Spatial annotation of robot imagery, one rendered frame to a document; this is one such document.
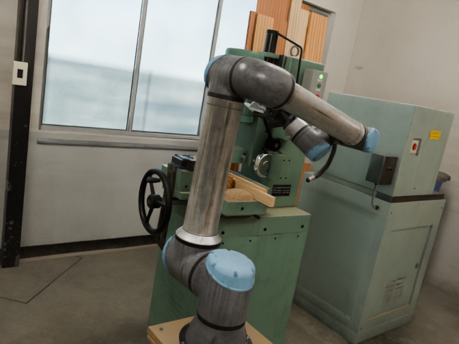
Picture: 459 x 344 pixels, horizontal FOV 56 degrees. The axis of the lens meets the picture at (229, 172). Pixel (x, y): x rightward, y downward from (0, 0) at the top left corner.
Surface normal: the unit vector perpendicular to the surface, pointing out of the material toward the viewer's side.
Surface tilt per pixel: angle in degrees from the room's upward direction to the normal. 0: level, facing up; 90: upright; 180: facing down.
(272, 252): 90
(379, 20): 90
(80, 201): 90
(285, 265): 90
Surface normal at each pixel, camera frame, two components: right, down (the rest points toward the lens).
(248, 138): -0.81, -0.02
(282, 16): 0.59, 0.22
